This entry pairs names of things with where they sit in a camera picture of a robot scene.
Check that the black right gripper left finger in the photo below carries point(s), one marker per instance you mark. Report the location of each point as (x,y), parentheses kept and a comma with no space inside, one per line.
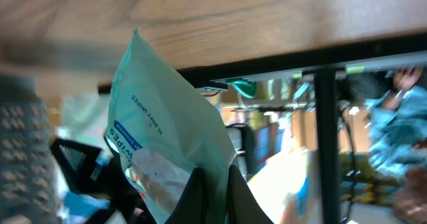
(192,205)

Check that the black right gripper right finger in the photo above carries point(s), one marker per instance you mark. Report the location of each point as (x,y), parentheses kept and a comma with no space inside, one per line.
(241,204)

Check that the mint green wipes pack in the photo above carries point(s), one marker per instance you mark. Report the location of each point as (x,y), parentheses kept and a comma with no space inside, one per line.
(163,128)

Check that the grey plastic shopping basket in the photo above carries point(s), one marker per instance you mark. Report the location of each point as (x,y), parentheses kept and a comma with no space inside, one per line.
(28,179)

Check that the person in blue shirt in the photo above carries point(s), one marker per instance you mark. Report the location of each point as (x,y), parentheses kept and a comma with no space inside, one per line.
(396,102)

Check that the black vertical frame post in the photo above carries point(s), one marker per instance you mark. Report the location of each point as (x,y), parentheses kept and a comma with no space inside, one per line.
(327,136)

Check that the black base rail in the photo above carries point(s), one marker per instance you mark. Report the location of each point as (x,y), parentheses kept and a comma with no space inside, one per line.
(373,55)

